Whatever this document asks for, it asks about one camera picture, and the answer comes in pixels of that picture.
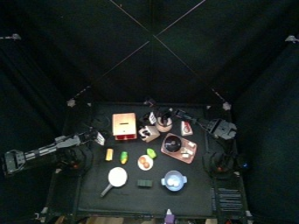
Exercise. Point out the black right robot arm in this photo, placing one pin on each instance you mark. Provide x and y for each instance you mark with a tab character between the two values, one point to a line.
220	129

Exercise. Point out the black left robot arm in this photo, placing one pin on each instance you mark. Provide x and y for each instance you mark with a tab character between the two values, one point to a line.
44	151

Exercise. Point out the brown toy egg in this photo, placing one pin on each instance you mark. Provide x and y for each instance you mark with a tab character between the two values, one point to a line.
144	160
148	165

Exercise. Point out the white egg half dome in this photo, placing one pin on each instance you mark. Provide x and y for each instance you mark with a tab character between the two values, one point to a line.
177	182

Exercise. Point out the dark utensil in cup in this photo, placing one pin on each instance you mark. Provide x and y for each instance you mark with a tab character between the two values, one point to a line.
166	119

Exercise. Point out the pink cup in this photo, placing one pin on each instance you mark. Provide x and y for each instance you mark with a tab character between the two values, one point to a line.
165	126

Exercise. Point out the wooden cube with black print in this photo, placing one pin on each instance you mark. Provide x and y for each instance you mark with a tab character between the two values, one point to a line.
149	133

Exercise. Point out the yellow toy block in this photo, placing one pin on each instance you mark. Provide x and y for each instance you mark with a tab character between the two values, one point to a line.
110	154

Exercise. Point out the wooden box with red drawer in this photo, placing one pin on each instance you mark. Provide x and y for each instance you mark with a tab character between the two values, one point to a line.
125	125

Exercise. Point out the small white and red card box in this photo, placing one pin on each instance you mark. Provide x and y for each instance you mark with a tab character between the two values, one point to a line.
188	128

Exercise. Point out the toy corn cob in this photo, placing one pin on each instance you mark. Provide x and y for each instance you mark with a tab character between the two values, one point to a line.
124	157

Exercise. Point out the black bowl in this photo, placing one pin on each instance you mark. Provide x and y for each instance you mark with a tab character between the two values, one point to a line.
173	143

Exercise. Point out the green toy vegetable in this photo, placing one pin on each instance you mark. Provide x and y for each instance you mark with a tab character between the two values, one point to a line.
152	153

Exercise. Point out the white toy frying pan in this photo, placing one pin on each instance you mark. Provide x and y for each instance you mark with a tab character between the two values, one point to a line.
117	176

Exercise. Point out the small white cube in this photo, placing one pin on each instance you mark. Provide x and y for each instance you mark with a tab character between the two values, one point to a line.
186	155
192	144
189	151

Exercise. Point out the pink rectangular tray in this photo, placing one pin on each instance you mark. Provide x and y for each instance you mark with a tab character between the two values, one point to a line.
184	153

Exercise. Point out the small white plate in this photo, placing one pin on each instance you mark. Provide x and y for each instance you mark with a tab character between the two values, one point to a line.
145	168

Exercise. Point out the green block with red dot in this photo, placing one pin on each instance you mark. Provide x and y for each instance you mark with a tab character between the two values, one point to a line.
145	183

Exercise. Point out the purple object at table edge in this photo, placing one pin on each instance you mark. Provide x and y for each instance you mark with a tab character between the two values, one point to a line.
170	219

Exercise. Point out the silver frame corner bracket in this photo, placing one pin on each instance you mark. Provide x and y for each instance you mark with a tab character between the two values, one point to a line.
292	38
15	36
72	102
226	106

